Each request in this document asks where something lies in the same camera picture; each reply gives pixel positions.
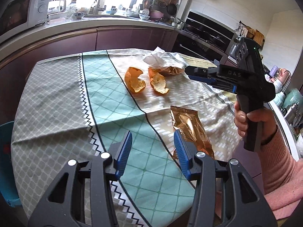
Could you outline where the blue plastic bin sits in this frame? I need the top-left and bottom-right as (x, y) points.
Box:
(0, 120), (20, 206)

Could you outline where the pink base cabinet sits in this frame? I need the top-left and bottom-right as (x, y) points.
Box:
(0, 16), (180, 81)

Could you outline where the gold snack wrapper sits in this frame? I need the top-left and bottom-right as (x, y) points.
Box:
(170, 105), (215, 160)
(157, 66), (185, 76)

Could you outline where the mint green container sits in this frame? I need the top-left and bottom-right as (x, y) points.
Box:
(285, 89), (303, 107)

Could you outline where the orange peel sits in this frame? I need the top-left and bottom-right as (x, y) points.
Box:
(124, 67), (146, 94)
(148, 67), (170, 94)

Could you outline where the white tissue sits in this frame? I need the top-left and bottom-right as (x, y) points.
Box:
(142, 47), (167, 66)

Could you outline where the wooden cutting board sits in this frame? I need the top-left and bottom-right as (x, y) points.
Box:
(253, 30), (265, 46)

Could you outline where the black wok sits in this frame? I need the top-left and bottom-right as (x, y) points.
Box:
(185, 25), (201, 35)

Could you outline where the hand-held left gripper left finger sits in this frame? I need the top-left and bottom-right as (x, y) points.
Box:
(27, 131), (133, 227)

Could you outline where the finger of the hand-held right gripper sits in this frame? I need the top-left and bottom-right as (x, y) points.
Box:
(189, 74), (237, 93)
(185, 65), (222, 81)

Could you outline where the black range hood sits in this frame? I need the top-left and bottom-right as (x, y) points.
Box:
(187, 9), (238, 32)

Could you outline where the white microwave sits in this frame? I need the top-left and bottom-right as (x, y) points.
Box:
(0, 0), (51, 37)

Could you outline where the glass food container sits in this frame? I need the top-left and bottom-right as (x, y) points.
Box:
(47, 12), (67, 23)

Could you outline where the steel thermos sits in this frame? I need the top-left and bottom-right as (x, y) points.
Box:
(284, 104), (299, 121)

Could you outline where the steel faucet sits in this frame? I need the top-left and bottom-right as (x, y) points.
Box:
(91, 0), (106, 15)

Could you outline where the black pot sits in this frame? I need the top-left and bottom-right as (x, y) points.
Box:
(205, 33), (225, 43)

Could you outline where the person's right hand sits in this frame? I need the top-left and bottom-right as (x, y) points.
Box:
(234, 99), (278, 145)

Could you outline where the patterned tablecloth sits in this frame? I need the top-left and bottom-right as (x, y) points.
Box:
(11, 48), (239, 227)

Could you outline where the black built-in oven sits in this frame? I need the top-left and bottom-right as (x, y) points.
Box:
(172, 33), (226, 63)

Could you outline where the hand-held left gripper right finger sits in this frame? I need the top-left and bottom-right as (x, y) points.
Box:
(173, 131), (278, 227)

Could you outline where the person's right forearm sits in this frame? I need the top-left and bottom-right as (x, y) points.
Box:
(258, 124), (303, 215)

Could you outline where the clear electric kettle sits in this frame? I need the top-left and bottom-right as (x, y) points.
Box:
(48, 0), (67, 15)

